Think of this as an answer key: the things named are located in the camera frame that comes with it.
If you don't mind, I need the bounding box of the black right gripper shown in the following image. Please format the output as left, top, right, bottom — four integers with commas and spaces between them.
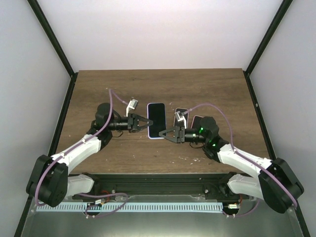
159, 126, 208, 144

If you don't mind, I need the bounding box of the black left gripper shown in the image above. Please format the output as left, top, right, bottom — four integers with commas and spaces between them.
108, 113, 153, 133

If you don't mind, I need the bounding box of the lavender phone case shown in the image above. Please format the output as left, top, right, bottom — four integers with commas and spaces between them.
147, 102, 166, 140

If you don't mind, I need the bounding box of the pink phone case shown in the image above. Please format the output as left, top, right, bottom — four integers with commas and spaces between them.
190, 115, 204, 129

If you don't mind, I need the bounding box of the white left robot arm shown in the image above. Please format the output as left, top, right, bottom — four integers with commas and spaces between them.
26, 103, 153, 207

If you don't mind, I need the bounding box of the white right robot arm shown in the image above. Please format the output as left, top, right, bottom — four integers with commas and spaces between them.
159, 117, 304, 213

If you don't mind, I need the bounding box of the grey metal front plate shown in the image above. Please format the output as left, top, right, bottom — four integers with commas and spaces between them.
21, 197, 304, 237

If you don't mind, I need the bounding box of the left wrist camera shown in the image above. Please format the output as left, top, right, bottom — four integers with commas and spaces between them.
126, 99, 138, 117

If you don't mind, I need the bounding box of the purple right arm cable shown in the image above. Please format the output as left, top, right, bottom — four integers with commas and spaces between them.
182, 103, 298, 219

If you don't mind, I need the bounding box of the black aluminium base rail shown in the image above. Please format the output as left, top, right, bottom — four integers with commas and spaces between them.
85, 172, 249, 201

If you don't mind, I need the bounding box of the light blue slotted cable duct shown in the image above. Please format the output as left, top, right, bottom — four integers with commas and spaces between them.
36, 202, 223, 213

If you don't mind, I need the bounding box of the black left frame post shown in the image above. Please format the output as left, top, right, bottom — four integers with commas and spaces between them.
26, 0, 76, 79

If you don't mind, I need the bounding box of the black frame post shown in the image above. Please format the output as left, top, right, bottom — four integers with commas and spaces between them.
244, 0, 294, 75
26, 0, 76, 79

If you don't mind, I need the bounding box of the black right frame post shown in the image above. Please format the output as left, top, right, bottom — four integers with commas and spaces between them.
244, 0, 294, 75

